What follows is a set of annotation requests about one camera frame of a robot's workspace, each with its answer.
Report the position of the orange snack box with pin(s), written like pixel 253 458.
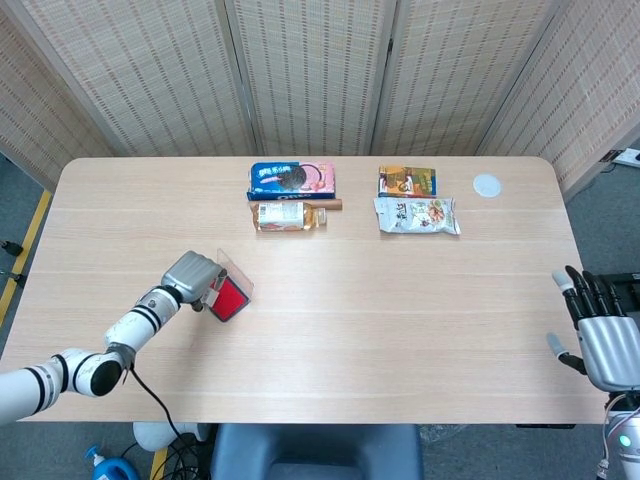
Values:
pixel 407 181

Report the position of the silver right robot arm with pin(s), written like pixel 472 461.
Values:
pixel 625 440

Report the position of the white round lid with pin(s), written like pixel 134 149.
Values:
pixel 487 184

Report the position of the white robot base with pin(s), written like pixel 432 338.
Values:
pixel 150 436

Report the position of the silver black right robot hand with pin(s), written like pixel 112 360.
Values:
pixel 612 355

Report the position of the white power strip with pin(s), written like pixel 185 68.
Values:
pixel 625 156

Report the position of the blue pump bottle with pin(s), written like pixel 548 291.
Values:
pixel 112 467

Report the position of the woven folding screen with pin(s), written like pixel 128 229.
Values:
pixel 310 75

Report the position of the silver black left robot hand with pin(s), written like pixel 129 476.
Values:
pixel 192 277

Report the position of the red ink pad clear lid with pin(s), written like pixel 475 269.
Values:
pixel 232 300

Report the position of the dark blue chair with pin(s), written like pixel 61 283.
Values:
pixel 315 452

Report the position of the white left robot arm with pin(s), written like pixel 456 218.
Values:
pixel 125 330

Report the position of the clear bottle with orange label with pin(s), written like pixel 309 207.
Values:
pixel 285 216

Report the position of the white snack bag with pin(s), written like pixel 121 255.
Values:
pixel 417 216

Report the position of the black caster wheel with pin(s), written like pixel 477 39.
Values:
pixel 11 247

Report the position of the blue pink Oreo box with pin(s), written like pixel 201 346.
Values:
pixel 290 179

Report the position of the brown sausage stick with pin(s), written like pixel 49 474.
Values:
pixel 327 204

